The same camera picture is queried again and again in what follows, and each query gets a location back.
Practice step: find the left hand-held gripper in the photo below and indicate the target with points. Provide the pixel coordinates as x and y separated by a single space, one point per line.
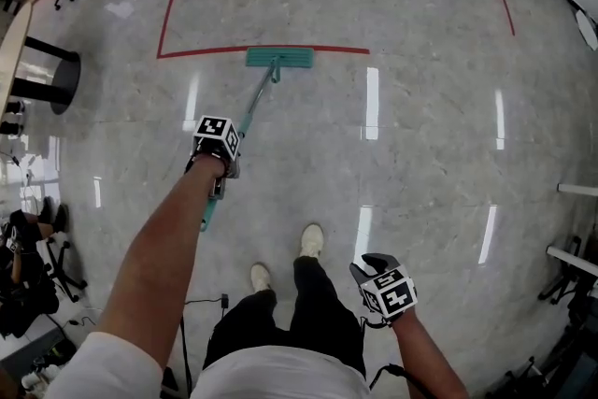
216 131

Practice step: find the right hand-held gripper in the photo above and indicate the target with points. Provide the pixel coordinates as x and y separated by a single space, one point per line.
392 294

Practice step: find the teal mop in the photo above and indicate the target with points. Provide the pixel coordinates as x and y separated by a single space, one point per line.
280 57

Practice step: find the person's left forearm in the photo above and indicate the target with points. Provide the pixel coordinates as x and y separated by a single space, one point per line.
154 266

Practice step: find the person's right forearm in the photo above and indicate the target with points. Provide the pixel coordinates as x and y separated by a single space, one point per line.
425 360

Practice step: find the person's right white shoe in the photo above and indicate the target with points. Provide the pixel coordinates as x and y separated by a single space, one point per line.
312 239

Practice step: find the person's white shoe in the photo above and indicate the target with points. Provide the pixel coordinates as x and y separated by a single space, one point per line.
312 239
260 278

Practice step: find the person's black trousers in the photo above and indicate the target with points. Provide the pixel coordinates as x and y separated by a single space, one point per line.
317 313

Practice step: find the person's left white shoe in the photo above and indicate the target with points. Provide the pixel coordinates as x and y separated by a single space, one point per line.
260 278

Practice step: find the person's white shirt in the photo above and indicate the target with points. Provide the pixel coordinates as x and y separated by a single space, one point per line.
275 376

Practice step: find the wooden table with black base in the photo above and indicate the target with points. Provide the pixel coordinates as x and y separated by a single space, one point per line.
56 79

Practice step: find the black stand with white bar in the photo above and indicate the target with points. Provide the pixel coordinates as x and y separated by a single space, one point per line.
572 268

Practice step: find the black swivel chair base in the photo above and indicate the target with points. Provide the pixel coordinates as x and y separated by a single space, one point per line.
63 268

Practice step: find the white table bar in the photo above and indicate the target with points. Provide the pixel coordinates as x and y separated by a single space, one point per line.
579 189

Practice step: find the white panel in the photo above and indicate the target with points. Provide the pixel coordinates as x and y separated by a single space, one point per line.
588 29

